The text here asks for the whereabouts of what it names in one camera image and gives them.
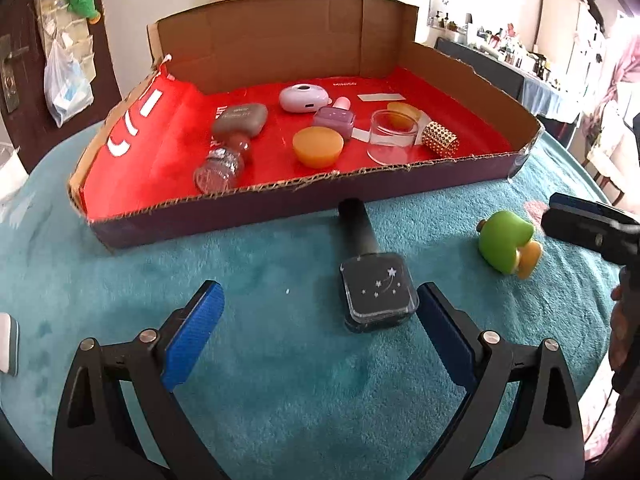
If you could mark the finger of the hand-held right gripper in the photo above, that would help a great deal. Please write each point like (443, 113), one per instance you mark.
(575, 202)
(570, 230)

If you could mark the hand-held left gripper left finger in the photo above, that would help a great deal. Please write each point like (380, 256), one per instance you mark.
(195, 340)

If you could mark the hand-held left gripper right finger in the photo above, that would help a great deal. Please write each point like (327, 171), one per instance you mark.
(447, 340)

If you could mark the green duck toy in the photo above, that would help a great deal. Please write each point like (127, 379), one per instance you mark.
(505, 240)

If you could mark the black nail polish bottle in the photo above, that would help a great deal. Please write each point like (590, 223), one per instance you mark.
(375, 290)

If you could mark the clear glass cup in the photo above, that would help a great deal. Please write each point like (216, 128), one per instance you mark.
(393, 142)

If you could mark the small orange wax puck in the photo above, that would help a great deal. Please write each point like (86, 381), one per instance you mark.
(402, 114)

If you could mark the brown earbud case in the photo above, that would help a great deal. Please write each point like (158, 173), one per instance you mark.
(240, 120)

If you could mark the large orange wax puck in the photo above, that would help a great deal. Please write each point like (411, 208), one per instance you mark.
(318, 147)

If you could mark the pink nail polish bottle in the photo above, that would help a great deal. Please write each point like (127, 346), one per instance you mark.
(334, 119)

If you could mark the lavender round device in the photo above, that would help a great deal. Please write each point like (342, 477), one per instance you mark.
(304, 97)

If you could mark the cardboard box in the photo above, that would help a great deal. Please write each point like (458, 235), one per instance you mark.
(280, 35)

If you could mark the person's right hand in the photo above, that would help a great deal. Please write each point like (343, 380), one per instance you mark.
(625, 330)

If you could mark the pink garment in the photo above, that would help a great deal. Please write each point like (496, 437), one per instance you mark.
(625, 70)

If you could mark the table with dark cloth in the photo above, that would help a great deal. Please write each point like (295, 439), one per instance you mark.
(500, 75)

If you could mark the gold studded cylinder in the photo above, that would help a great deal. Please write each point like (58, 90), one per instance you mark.
(441, 138)

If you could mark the row of cosmetic bottles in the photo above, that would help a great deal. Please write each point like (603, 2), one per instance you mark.
(505, 45)

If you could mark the clear glittery bottle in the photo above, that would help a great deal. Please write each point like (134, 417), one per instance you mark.
(220, 167)

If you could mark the red paper box liner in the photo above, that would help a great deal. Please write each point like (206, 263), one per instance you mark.
(165, 160)

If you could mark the white wardrobe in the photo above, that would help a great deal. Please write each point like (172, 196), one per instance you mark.
(555, 20)

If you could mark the white flat object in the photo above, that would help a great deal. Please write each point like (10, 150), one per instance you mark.
(7, 345)

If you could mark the white plastic sheet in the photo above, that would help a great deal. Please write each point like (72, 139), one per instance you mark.
(10, 175)

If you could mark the translucent plastic bag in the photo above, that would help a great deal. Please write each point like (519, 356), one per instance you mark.
(67, 85)

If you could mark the dark brown door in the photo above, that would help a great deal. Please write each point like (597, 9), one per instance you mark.
(17, 15)

